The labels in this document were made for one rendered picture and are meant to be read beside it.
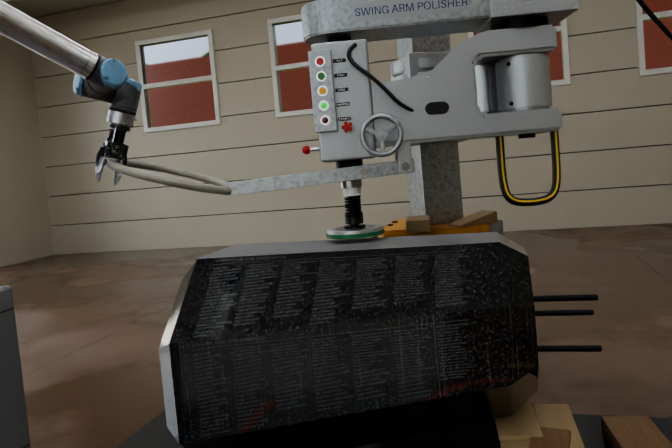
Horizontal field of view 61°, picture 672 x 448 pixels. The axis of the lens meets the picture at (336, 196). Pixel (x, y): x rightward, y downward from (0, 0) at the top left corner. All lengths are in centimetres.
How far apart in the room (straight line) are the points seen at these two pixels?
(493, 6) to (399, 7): 32
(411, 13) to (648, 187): 644
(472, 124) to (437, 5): 43
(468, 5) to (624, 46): 622
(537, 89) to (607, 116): 601
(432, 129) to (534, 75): 40
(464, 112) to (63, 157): 905
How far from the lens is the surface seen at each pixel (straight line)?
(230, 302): 192
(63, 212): 1065
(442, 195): 266
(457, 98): 207
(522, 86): 214
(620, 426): 236
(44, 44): 192
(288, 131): 852
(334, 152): 202
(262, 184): 209
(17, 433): 179
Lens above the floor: 109
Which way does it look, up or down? 3 degrees down
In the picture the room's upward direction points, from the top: 5 degrees counter-clockwise
